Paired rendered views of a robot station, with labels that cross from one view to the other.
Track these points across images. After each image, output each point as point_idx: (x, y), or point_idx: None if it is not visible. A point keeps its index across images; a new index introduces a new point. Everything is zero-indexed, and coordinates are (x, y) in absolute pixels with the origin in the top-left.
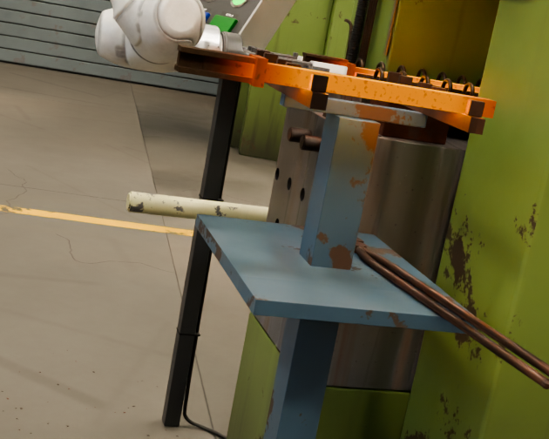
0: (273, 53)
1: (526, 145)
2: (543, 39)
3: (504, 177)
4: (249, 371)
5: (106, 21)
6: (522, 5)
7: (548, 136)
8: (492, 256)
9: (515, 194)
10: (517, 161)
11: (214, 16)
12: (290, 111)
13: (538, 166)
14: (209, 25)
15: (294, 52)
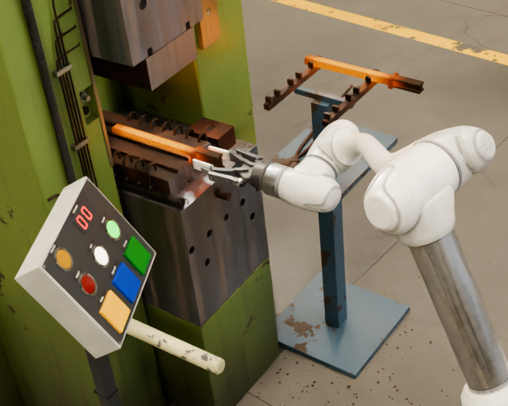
0: (246, 159)
1: (239, 87)
2: (229, 47)
3: (233, 108)
4: (219, 336)
5: (338, 184)
6: (211, 46)
7: (247, 73)
8: (240, 137)
9: (241, 107)
10: (236, 97)
11: (127, 254)
12: (188, 212)
13: (247, 87)
14: (276, 165)
15: (211, 166)
